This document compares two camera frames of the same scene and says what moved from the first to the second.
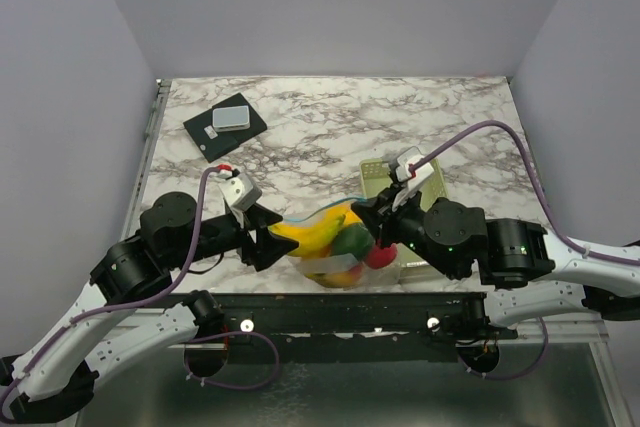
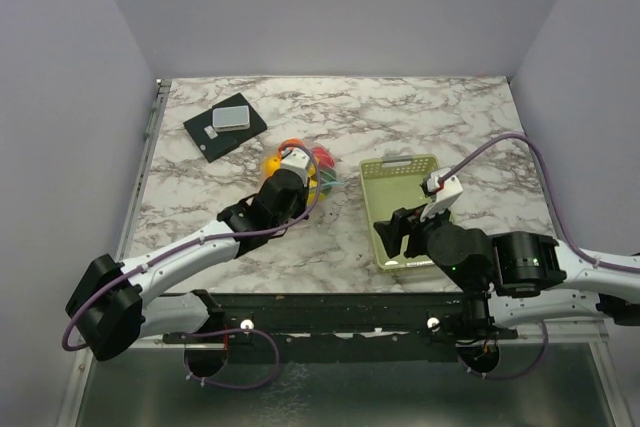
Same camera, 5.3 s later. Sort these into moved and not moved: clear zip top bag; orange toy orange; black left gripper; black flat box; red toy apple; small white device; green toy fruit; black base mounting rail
Moved: red toy apple; black left gripper; orange toy orange; clear zip top bag; green toy fruit
Not moved: black flat box; small white device; black base mounting rail
